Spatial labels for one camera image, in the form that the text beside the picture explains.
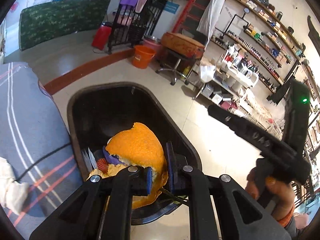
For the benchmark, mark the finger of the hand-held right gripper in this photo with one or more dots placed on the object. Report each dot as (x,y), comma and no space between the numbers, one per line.
(240,126)

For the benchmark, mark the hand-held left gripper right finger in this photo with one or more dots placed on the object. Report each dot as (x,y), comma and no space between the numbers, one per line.
(170,165)

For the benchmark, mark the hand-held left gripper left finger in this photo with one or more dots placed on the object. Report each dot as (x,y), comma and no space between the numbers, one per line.
(149,182)

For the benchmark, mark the green leaf with stem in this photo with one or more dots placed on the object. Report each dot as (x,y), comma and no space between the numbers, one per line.
(172,197)

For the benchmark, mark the orange peel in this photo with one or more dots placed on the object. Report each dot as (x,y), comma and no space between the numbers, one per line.
(140,145)

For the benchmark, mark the purple tissue packet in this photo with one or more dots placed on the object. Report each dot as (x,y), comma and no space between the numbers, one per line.
(111,158)

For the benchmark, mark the orange foam fruit net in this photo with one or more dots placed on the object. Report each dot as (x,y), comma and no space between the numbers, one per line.
(102,165)

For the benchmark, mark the black trash bin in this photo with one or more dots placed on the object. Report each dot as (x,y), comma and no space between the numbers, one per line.
(100,110)

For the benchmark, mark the person's right forearm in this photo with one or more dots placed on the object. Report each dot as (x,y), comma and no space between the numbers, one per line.
(291,226)

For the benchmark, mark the person's right hand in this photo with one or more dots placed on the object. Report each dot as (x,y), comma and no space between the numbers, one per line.
(282,196)

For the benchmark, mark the pile of small boxes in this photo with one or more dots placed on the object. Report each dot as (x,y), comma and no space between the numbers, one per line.
(220,96)

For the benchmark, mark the white cart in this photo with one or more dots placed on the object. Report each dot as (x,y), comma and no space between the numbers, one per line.
(240,72)

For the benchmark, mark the white plastic bag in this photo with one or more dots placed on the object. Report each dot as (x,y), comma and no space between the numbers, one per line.
(207,73)

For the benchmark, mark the stool with orange cushion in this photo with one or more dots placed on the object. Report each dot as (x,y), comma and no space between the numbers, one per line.
(181,42)

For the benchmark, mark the orange bucket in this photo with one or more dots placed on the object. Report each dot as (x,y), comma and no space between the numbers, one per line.
(142,57)

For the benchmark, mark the pink basin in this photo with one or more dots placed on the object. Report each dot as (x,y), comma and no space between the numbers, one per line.
(153,45)

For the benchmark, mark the white coat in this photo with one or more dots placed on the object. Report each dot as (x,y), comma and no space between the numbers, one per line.
(210,7)

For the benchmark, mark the grey striped blanket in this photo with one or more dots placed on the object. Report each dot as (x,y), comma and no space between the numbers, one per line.
(30,120)

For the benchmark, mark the white crumpled cloth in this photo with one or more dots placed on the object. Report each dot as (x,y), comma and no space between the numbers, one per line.
(12,187)

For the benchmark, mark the blue sign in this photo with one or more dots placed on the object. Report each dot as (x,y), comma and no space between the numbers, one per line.
(171,7)

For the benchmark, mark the black metal rack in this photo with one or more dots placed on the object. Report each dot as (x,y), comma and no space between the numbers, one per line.
(135,30)

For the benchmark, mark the red container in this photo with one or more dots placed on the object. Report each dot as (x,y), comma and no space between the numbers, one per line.
(101,36)

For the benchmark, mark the green patterned cloth table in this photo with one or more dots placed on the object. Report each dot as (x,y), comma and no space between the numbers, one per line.
(60,22)

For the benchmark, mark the wall shelves with bottles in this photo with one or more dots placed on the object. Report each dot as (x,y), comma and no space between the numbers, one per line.
(265,35)

